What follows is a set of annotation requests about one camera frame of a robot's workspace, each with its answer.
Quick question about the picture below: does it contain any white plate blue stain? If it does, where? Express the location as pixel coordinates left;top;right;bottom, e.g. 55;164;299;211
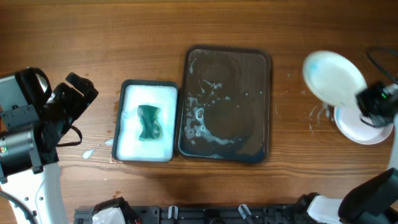
334;107;394;145

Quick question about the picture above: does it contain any white plate top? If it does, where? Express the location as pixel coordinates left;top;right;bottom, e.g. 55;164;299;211
302;50;368;108

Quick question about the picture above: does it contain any green scrubbing sponge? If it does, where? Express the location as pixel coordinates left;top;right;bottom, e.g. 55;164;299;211
137;105;162;141

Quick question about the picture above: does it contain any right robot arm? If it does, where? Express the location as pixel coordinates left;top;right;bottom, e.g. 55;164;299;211
294;82;397;223

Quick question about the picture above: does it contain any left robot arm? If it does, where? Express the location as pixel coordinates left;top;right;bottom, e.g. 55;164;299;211
1;67;98;223

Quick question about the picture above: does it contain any small tray with soapy foam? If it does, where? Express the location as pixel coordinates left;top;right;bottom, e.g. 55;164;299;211
111;80;178;162

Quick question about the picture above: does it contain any large dark serving tray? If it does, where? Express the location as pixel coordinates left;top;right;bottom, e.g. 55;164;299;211
175;45;272;164

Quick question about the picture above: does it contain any black base rail bottom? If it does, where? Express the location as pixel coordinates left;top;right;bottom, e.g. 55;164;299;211
73;197;315;224

